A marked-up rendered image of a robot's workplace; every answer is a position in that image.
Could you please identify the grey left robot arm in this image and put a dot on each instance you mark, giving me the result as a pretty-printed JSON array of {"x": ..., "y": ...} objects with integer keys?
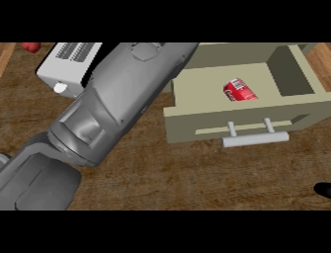
[{"x": 104, "y": 108}]

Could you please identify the red can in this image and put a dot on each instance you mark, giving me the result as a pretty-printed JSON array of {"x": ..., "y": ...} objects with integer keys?
[{"x": 240, "y": 91}]

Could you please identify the beige open drawer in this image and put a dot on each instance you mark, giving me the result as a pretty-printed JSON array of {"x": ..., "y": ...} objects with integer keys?
[{"x": 221, "y": 99}]

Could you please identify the white appliance with vents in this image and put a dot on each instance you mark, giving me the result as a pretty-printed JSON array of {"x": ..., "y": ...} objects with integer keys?
[{"x": 69, "y": 70}]

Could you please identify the small red object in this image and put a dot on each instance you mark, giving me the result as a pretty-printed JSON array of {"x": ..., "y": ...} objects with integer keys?
[{"x": 32, "y": 46}]

